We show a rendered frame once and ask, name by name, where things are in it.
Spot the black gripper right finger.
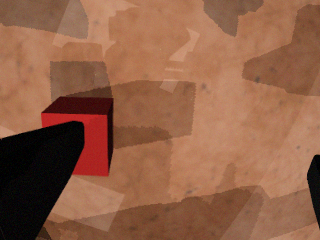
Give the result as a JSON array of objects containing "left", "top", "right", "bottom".
[{"left": 307, "top": 155, "right": 320, "bottom": 227}]

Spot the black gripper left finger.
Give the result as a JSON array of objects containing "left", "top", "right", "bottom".
[{"left": 0, "top": 120, "right": 85, "bottom": 240}]

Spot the red block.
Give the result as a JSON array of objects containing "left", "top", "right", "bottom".
[{"left": 40, "top": 97, "right": 113, "bottom": 176}]

